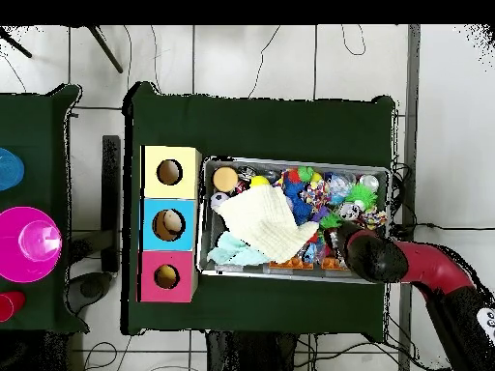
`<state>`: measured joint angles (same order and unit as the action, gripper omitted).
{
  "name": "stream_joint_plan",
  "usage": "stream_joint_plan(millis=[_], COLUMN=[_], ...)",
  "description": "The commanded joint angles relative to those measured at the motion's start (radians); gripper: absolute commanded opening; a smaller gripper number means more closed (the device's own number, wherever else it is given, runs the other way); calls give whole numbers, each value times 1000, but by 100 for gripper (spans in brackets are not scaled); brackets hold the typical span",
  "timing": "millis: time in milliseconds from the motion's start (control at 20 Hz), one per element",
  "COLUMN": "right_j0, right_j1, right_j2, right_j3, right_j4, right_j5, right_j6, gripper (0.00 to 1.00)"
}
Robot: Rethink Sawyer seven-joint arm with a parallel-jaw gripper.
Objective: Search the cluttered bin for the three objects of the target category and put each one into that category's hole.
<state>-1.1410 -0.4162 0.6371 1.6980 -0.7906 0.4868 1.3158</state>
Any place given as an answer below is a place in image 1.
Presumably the cream knitted cloth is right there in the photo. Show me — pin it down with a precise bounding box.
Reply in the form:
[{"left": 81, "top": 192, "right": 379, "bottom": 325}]
[{"left": 217, "top": 185, "right": 320, "bottom": 265}]

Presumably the mint green knitted cloth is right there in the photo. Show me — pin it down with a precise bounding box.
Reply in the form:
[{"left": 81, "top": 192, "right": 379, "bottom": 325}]
[{"left": 206, "top": 231, "right": 270, "bottom": 267}]

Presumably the orange-brown plush toy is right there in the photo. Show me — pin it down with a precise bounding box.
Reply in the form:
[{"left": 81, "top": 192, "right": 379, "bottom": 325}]
[{"left": 155, "top": 265, "right": 181, "bottom": 289}]

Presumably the shallow metal mesh bin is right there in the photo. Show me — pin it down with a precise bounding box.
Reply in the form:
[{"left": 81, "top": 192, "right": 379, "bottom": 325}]
[{"left": 196, "top": 155, "right": 393, "bottom": 285}]

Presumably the wooden box with three holes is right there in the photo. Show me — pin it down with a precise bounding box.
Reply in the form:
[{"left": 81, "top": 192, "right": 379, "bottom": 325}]
[{"left": 137, "top": 144, "right": 203, "bottom": 304}]

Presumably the small soccer ball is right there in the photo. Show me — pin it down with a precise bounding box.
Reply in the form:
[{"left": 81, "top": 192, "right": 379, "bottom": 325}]
[{"left": 209, "top": 191, "right": 230, "bottom": 210}]

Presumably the round container with orange lid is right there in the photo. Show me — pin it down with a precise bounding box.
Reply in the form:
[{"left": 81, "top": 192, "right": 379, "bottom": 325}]
[{"left": 212, "top": 166, "right": 240, "bottom": 194}]

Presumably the blue spiky ball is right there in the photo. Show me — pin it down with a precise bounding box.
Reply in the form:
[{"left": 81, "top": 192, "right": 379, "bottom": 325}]
[{"left": 283, "top": 179, "right": 313, "bottom": 226}]

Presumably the orange toy brick plate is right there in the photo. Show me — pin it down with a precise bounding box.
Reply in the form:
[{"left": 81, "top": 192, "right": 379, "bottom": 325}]
[{"left": 268, "top": 256, "right": 349, "bottom": 271}]

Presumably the dark green table cloth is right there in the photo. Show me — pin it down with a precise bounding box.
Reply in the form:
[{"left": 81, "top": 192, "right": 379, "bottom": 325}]
[
  {"left": 121, "top": 80, "right": 397, "bottom": 343},
  {"left": 0, "top": 83, "right": 90, "bottom": 333}
]

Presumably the green spiky ball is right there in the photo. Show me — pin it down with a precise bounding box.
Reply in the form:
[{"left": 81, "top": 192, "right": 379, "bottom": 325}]
[
  {"left": 344, "top": 184, "right": 379, "bottom": 212},
  {"left": 319, "top": 213, "right": 344, "bottom": 230}
]

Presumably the silver drink can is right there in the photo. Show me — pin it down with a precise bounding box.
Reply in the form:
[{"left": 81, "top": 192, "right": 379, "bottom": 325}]
[{"left": 358, "top": 174, "right": 380, "bottom": 193}]

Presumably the black panel stand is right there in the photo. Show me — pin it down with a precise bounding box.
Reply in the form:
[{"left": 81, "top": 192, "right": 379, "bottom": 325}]
[{"left": 101, "top": 134, "right": 122, "bottom": 272}]

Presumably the grey round stand base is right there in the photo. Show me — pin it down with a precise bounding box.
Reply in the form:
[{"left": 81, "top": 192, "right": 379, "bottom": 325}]
[{"left": 67, "top": 271, "right": 114, "bottom": 314}]

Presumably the black tripod leg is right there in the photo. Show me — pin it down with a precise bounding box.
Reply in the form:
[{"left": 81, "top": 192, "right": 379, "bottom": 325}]
[
  {"left": 86, "top": 25, "right": 124, "bottom": 74},
  {"left": 0, "top": 30, "right": 33, "bottom": 59}
]

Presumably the magenta plastic bowl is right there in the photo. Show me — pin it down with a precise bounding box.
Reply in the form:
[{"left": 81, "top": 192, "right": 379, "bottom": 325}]
[{"left": 0, "top": 205, "right": 63, "bottom": 284}]

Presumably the blue round disc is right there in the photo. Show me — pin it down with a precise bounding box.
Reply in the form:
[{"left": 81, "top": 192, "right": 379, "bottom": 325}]
[{"left": 0, "top": 147, "right": 25, "bottom": 192}]

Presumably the red plastic cup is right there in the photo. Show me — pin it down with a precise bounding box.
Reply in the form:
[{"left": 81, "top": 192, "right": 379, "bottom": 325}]
[{"left": 0, "top": 290, "right": 27, "bottom": 323}]

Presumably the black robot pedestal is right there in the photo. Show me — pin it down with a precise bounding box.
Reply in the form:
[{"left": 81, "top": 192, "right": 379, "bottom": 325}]
[{"left": 206, "top": 329, "right": 299, "bottom": 371}]

